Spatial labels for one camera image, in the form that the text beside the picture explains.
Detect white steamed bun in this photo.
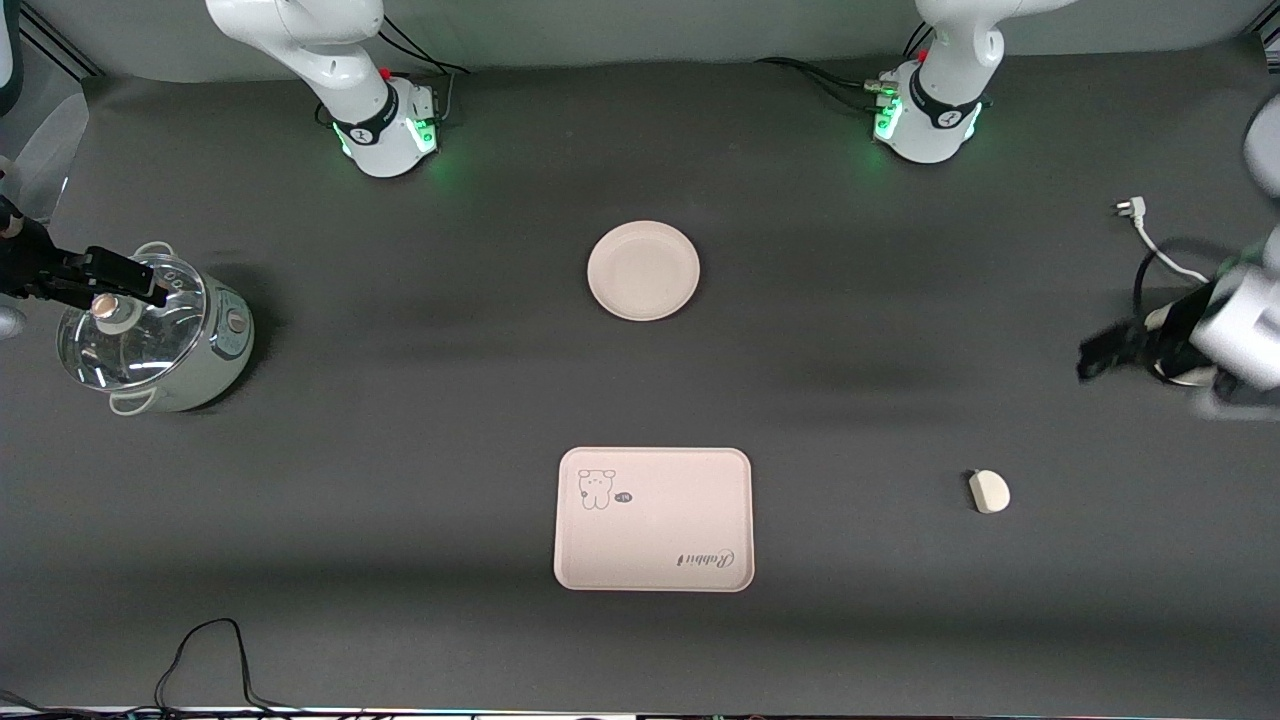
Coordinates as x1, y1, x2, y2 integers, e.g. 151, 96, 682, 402
968, 469, 1011, 515

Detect round beige plate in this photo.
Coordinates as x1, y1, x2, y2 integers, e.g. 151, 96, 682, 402
586, 220, 701, 323

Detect beige rectangular rabbit tray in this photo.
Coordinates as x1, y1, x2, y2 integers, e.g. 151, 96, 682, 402
553, 446, 755, 593

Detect glass pot lid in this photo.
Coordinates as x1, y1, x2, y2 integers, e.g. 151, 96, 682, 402
57, 253, 209, 391

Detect pale green electric pot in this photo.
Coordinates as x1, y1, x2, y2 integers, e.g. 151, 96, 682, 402
57, 240, 256, 416

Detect white toaster power cable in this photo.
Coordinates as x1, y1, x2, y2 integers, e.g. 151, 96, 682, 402
1113, 197, 1213, 286

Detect black frame rail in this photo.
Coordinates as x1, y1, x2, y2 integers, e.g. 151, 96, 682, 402
18, 5, 103, 79

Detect thin black floor cable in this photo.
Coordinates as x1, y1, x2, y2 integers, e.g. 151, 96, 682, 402
0, 618, 371, 718

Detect black right arm base cables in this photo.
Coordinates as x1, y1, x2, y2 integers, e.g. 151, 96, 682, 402
375, 15, 471, 126

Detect black arm base cables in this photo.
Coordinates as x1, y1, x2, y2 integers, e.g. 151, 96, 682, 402
375, 15, 471, 126
755, 20, 936, 113

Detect black left arm base cables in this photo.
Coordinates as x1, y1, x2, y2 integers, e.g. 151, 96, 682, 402
755, 20, 936, 113

